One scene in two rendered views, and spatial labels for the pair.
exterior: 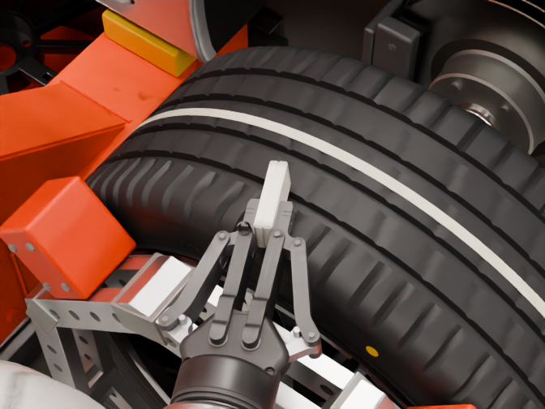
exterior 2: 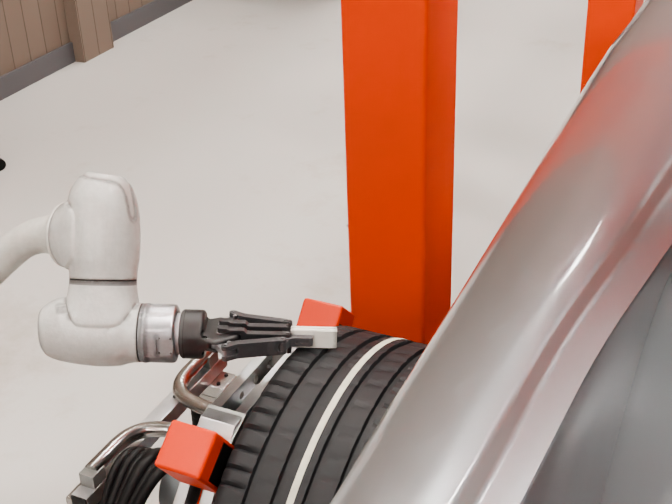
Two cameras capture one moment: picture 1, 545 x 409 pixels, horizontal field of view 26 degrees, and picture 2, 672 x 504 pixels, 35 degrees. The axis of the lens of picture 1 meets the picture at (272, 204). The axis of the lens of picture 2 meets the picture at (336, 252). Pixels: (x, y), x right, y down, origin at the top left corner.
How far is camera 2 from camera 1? 1.36 m
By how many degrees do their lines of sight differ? 60
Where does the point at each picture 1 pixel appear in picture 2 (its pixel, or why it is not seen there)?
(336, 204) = (326, 364)
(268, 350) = (216, 336)
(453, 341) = (261, 432)
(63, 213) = (321, 309)
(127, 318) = not seen: hidden behind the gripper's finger
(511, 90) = not seen: outside the picture
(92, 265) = not seen: hidden behind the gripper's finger
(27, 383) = (114, 185)
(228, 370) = (194, 314)
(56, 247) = (304, 316)
